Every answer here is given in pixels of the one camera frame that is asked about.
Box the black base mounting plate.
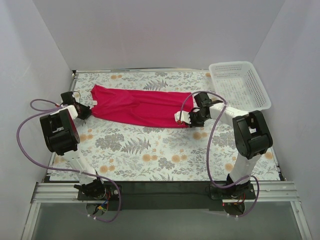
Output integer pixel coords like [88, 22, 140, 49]
[77, 181, 256, 211]

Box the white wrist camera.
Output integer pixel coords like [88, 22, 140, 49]
[72, 92, 80, 98]
[174, 110, 191, 125]

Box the white plastic basket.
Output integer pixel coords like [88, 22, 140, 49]
[208, 61, 272, 112]

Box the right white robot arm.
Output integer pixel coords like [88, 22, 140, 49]
[188, 91, 273, 199]

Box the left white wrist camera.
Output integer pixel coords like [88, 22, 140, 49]
[72, 92, 80, 98]

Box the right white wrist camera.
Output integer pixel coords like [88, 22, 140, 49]
[174, 110, 191, 125]

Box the aluminium frame rail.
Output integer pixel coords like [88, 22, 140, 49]
[21, 181, 311, 240]

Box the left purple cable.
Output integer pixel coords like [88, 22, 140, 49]
[16, 99, 123, 223]

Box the magenta t shirt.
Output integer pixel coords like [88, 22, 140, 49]
[91, 85, 194, 128]

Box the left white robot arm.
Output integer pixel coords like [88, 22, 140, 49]
[39, 91, 107, 200]

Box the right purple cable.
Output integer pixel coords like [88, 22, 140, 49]
[178, 92, 260, 218]

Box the floral patterned table mat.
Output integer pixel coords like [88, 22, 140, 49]
[49, 70, 280, 182]

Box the purple cable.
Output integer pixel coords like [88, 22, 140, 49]
[178, 92, 260, 218]
[16, 99, 123, 223]

